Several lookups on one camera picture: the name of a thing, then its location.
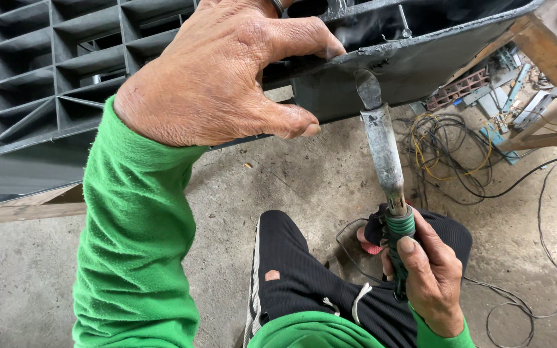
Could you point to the wooden trestle frame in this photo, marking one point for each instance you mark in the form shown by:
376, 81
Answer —
554, 60

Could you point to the person's right hand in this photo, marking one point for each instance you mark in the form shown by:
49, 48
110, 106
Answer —
433, 280

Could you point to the red sandal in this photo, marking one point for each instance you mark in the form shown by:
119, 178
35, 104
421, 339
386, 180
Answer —
371, 248

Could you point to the wooden plank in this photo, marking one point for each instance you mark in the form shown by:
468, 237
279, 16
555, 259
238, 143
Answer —
32, 210

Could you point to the dark grey plastic crate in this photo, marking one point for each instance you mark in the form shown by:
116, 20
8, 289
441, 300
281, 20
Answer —
41, 72

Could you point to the red plastic grid piece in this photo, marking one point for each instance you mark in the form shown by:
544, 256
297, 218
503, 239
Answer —
457, 89

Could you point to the pile of metal scrap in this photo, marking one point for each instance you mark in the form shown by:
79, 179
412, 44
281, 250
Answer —
510, 94

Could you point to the person's left hand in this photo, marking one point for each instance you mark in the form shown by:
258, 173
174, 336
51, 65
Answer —
201, 82

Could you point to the black trousers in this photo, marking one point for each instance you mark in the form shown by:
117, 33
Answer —
298, 280

